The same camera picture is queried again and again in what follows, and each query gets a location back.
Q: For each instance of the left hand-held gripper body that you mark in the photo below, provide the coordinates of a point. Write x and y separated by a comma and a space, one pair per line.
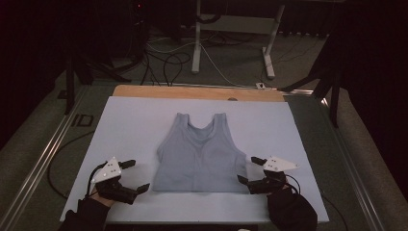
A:
110, 183

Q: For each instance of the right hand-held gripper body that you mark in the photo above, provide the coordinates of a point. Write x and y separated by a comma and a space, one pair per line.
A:
272, 178

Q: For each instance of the grey-blue tank top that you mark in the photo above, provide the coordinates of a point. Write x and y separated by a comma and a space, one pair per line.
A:
198, 160

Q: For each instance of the person's left hand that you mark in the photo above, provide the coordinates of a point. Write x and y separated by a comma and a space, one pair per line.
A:
102, 198

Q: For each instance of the person's right hand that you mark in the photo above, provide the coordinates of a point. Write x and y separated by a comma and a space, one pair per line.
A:
282, 194

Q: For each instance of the white table mat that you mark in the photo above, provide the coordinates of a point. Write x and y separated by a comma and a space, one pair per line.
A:
128, 134

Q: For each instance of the black tripod stand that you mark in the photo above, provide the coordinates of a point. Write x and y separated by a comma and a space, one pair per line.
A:
77, 77
330, 83

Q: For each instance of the dark computer tower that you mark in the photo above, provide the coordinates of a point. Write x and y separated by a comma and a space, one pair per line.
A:
139, 29

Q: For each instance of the metal floor rail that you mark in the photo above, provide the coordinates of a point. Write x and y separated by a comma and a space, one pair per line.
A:
352, 179
38, 166

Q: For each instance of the white metal desk frame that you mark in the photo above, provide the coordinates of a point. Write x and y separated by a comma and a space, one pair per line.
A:
235, 24

